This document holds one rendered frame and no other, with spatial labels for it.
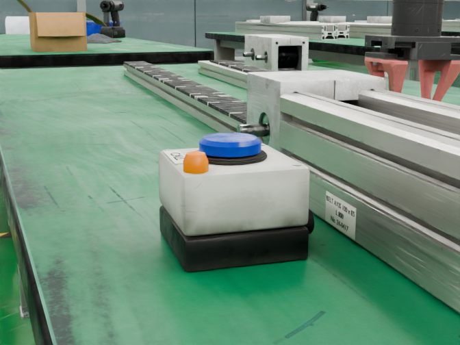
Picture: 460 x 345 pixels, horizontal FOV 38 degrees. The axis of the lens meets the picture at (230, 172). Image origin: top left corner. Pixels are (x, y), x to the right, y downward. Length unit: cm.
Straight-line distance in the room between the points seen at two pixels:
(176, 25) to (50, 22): 938
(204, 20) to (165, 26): 73
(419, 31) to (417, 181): 44
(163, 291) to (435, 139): 17
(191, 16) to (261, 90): 1152
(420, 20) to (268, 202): 44
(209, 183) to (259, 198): 3
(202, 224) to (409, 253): 12
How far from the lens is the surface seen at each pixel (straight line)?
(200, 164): 39
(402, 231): 40
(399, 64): 78
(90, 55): 264
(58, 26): 271
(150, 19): 1191
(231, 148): 41
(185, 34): 1209
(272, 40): 155
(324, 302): 37
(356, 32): 417
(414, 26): 80
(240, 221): 40
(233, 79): 144
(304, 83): 57
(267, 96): 59
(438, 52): 81
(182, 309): 36
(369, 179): 43
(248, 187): 40
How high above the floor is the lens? 93
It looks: 13 degrees down
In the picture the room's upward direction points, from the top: straight up
